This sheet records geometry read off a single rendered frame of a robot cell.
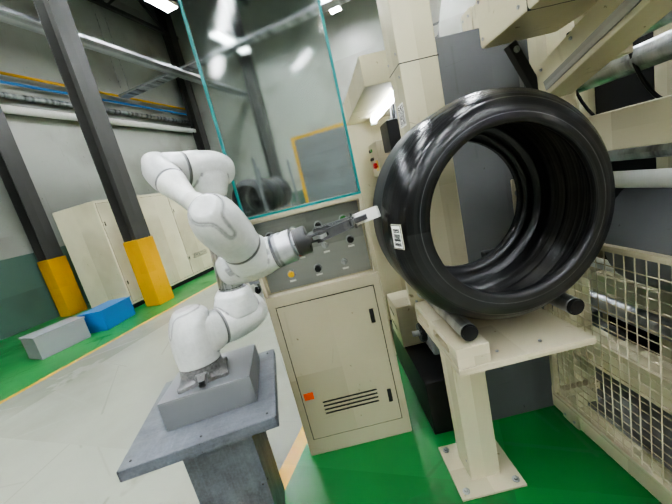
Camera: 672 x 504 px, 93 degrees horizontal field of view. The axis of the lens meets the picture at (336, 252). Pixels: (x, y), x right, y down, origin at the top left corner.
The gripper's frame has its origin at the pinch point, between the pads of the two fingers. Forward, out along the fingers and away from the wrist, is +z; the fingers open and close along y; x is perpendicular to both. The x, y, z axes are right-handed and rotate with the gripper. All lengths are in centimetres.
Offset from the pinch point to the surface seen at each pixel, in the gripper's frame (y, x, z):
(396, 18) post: 26, -50, 33
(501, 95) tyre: -10.2, -15.2, 36.0
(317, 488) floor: 41, 117, -61
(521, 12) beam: 4, -33, 55
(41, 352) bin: 324, 54, -428
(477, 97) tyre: -9.0, -16.8, 31.4
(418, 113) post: 25.9, -21.6, 30.4
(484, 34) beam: 22, -35, 55
